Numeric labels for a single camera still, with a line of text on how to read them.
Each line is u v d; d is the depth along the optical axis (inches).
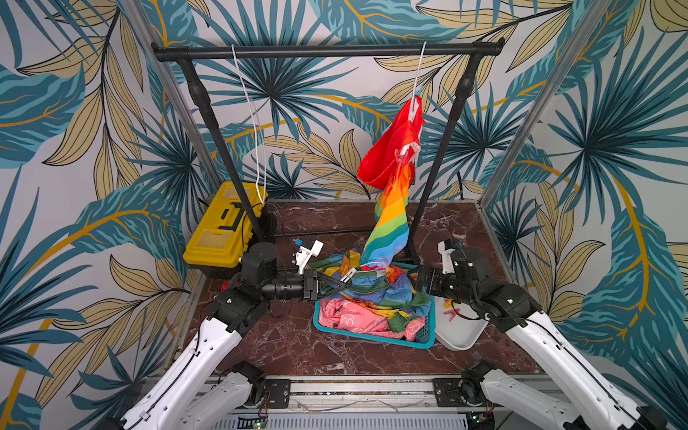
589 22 27.6
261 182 45.1
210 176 42.7
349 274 24.3
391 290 30.7
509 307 18.6
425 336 30.8
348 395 29.5
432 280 24.7
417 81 33.7
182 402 15.9
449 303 24.3
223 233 34.0
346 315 28.0
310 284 21.5
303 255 23.7
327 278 23.4
